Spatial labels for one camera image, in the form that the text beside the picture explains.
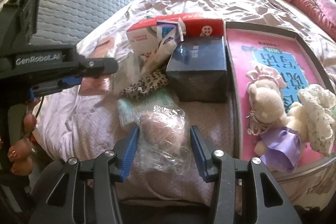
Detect lilac bed cover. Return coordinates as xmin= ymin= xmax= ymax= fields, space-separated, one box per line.
xmin=29 ymin=0 xmax=336 ymax=203

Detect leopard print cloth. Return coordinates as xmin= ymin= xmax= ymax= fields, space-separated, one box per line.
xmin=119 ymin=69 xmax=170 ymax=100

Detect floral tissue pack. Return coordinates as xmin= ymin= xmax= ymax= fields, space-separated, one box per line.
xmin=131 ymin=88 xmax=180 ymax=119

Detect beige snack packet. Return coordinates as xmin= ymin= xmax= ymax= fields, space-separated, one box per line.
xmin=142 ymin=43 xmax=174 ymax=77

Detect pink tissue packet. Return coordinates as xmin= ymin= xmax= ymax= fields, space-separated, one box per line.
xmin=79 ymin=38 xmax=116 ymax=95

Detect black cable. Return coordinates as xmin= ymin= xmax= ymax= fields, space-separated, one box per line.
xmin=34 ymin=97 xmax=45 ymax=119

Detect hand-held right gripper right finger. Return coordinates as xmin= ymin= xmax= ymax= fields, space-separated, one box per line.
xmin=189 ymin=125 xmax=302 ymax=224

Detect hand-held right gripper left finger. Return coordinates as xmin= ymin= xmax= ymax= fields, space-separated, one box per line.
xmin=28 ymin=126 xmax=141 ymax=224

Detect cream bunny plush pink ears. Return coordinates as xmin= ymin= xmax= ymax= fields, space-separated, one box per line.
xmin=245 ymin=67 xmax=288 ymax=138

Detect person's left hand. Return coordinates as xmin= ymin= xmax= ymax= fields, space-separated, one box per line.
xmin=7 ymin=113 xmax=38 ymax=175

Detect red and white box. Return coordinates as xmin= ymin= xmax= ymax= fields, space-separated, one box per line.
xmin=126 ymin=13 xmax=226 ymax=56

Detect clear bag with pink cloth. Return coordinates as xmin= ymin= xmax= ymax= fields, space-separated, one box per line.
xmin=134 ymin=106 xmax=192 ymax=176

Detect white blue crumpled packet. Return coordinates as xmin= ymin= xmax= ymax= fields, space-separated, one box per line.
xmin=156 ymin=18 xmax=187 ymax=52

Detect cream teddy bear purple dress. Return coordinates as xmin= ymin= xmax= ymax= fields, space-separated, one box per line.
xmin=255 ymin=102 xmax=309 ymax=172

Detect dark blue box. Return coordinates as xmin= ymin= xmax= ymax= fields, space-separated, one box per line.
xmin=166 ymin=36 xmax=228 ymax=103

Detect white floral lace scrunchie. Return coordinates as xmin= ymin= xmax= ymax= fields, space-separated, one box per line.
xmin=298 ymin=84 xmax=336 ymax=157

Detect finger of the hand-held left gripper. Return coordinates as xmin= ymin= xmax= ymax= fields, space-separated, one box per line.
xmin=29 ymin=76 xmax=83 ymax=98
xmin=75 ymin=57 xmax=118 ymax=76

